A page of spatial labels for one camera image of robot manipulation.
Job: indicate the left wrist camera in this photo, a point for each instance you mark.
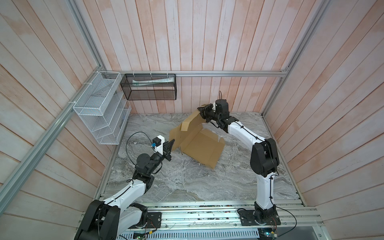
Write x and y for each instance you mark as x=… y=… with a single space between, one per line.
x=157 y=144

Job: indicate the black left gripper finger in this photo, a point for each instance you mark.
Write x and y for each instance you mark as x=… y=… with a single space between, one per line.
x=168 y=145
x=167 y=154

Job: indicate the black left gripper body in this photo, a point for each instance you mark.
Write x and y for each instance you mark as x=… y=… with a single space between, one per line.
x=157 y=158

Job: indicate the white wire mesh shelf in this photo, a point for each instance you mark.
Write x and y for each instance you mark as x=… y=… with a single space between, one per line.
x=103 y=108

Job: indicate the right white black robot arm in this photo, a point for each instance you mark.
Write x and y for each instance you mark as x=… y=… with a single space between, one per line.
x=264 y=160

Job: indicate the white slotted cable duct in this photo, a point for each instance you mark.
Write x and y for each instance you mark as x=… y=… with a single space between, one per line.
x=218 y=234

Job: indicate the black wire mesh basket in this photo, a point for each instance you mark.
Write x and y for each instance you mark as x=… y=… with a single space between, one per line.
x=148 y=93

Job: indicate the left green circuit board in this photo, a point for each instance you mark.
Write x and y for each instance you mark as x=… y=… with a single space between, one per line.
x=139 y=236

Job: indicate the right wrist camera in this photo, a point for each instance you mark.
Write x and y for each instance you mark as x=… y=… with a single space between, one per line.
x=222 y=108

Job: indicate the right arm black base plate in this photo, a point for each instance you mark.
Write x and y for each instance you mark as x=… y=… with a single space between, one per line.
x=259 y=217

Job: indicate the white paper in black basket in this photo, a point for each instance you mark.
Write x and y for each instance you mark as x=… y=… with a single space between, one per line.
x=153 y=82

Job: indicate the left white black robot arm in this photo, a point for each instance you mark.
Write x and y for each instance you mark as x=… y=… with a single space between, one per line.
x=111 y=217

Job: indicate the aluminium mounting rail frame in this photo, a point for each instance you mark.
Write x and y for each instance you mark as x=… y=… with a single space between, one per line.
x=223 y=215

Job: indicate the right green circuit board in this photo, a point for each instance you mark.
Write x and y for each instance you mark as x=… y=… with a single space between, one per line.
x=266 y=235

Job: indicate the brown cardboard box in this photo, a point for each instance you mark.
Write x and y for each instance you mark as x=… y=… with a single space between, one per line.
x=197 y=142

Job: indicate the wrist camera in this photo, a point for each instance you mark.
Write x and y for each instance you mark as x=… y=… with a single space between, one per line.
x=157 y=144
x=222 y=108

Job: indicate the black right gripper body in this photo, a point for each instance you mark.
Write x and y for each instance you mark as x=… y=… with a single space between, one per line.
x=213 y=116

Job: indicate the green circuit board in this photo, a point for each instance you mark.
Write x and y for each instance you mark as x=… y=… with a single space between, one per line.
x=266 y=235
x=139 y=236

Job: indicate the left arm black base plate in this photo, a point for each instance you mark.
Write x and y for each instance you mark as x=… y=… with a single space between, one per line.
x=151 y=220

